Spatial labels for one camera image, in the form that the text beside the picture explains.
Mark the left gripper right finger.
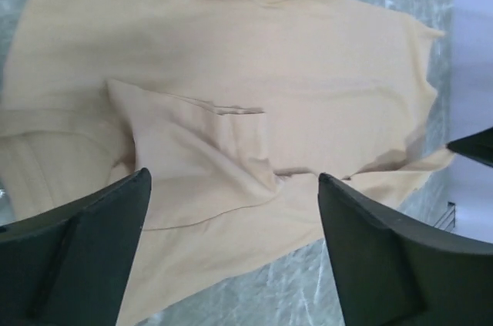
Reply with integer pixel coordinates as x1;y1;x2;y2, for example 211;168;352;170
318;174;492;326

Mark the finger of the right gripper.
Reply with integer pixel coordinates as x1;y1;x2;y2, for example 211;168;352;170
447;127;493;166

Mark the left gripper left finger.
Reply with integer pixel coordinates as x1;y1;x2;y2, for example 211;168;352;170
1;168;152;326

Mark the beige t-shirt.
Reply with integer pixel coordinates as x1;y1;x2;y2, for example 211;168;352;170
1;0;453;325

